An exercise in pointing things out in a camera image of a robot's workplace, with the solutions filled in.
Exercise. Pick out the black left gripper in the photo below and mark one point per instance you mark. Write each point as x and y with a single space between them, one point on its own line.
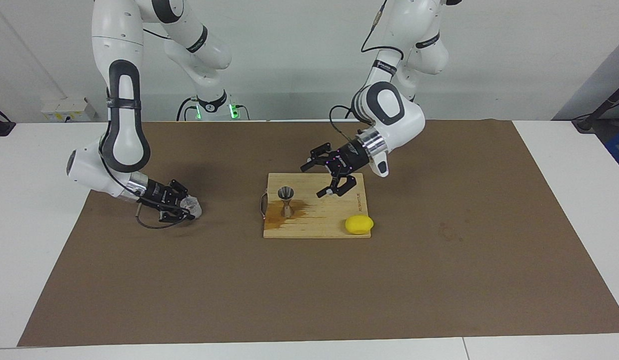
352 159

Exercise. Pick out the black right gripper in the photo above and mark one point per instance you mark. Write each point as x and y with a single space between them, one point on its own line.
159 195

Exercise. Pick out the clear glass cup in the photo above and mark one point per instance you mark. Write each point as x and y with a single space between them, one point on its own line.
194 206

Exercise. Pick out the metal jigger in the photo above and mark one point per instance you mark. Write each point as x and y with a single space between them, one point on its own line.
287 200

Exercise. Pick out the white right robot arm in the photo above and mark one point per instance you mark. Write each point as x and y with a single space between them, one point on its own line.
117 30

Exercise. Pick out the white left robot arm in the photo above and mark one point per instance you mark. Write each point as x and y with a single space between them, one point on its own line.
409 125

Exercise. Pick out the wooden cutting board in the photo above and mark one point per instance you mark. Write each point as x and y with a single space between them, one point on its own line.
319 220

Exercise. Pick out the yellow lemon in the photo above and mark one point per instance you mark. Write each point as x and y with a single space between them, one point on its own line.
359 225

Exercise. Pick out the brown table mat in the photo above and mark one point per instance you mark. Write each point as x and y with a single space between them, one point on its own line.
309 285

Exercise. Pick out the black stand pole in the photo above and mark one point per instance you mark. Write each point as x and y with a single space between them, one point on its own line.
587 122

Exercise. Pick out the white wall socket box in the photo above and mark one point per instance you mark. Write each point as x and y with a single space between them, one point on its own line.
64 110

